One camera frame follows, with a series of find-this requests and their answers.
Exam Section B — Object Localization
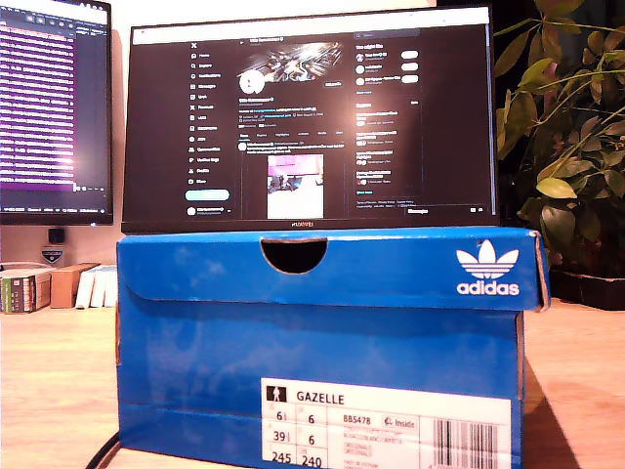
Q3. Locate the blue adidas shoebox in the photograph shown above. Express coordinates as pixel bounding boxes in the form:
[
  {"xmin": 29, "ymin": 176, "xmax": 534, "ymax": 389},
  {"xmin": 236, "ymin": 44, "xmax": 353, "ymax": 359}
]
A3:
[{"xmin": 115, "ymin": 227, "xmax": 553, "ymax": 469}]

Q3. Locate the white upright box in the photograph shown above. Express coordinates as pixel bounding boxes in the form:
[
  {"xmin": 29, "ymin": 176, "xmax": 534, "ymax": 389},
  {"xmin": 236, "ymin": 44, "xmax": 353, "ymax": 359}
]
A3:
[
  {"xmin": 74, "ymin": 268, "xmax": 97, "ymax": 310},
  {"xmin": 103, "ymin": 266, "xmax": 119, "ymax": 308},
  {"xmin": 90, "ymin": 268, "xmax": 110, "ymax": 309}
]

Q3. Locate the brown cardboard box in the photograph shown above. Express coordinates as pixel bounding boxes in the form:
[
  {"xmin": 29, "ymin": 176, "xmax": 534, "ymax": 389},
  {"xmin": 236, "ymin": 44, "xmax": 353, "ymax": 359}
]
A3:
[{"xmin": 49, "ymin": 263, "xmax": 102, "ymax": 310}]

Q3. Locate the flat white box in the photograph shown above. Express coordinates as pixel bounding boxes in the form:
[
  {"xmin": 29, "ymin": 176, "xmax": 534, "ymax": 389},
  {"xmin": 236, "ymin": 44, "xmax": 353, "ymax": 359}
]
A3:
[{"xmin": 0, "ymin": 261, "xmax": 55, "ymax": 277}]

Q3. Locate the green and black box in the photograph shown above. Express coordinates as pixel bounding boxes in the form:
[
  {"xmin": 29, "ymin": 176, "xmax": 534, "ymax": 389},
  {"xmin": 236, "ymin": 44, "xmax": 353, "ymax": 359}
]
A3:
[{"xmin": 0, "ymin": 273, "xmax": 52, "ymax": 315}]

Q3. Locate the black Huawei computer monitor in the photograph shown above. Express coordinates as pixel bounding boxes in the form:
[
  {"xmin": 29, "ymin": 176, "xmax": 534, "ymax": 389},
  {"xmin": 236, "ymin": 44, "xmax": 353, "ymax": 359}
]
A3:
[{"xmin": 120, "ymin": 4, "xmax": 502, "ymax": 235}]

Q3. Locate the large green leafy houseplant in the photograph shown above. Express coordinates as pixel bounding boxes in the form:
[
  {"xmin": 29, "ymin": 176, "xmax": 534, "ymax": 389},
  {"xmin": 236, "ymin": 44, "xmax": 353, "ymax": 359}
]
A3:
[{"xmin": 493, "ymin": 0, "xmax": 625, "ymax": 275}]

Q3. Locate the shield shaped badge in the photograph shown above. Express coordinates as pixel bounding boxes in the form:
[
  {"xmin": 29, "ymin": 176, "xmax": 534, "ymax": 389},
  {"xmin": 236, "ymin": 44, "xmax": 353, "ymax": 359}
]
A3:
[{"xmin": 39, "ymin": 244, "xmax": 65, "ymax": 268}]

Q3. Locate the black rectangular planter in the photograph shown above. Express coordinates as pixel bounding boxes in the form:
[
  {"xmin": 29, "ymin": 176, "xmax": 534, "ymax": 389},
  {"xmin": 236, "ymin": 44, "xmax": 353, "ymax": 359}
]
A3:
[{"xmin": 549, "ymin": 267, "xmax": 625, "ymax": 312}]

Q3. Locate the black monitor showing code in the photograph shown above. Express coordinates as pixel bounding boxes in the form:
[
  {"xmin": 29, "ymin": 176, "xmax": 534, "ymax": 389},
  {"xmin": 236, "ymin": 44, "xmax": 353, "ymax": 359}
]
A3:
[{"xmin": 0, "ymin": 0, "xmax": 115, "ymax": 228}]

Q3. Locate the thick black table cable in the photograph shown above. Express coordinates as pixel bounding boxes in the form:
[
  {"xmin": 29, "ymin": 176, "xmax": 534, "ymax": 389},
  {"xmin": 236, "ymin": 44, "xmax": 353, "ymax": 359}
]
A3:
[{"xmin": 85, "ymin": 432, "xmax": 121, "ymax": 469}]

